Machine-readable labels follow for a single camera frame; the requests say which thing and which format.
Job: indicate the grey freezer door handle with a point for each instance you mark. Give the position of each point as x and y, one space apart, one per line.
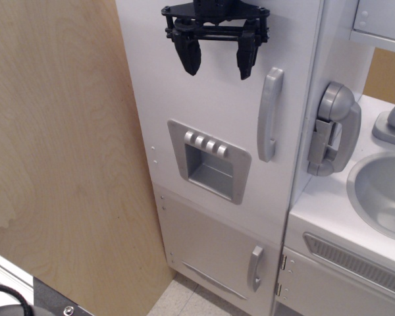
253 278

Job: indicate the grey ice dispenser box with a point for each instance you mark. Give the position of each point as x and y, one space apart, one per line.
210 163

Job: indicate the white freezer door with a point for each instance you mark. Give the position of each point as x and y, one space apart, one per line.
215 252

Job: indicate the white oven door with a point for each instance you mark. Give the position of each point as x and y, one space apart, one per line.
309 287

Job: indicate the grey toy sink basin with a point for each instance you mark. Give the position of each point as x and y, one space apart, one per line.
371 191

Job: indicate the white upper microwave cabinet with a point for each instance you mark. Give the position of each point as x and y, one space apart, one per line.
374 24

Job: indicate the white fridge door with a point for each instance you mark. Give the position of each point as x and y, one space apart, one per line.
217 102

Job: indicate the grey oven vent grille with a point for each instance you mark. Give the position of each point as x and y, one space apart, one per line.
351 262

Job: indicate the grey toy phone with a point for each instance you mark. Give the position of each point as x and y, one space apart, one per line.
336 131

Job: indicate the black base with screw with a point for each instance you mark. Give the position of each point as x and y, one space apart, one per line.
47 301

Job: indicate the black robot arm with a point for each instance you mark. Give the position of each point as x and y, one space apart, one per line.
237 21

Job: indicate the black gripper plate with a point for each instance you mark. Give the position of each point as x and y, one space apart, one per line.
220 21

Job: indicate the aluminium frame rail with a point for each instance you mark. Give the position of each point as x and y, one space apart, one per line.
16 278

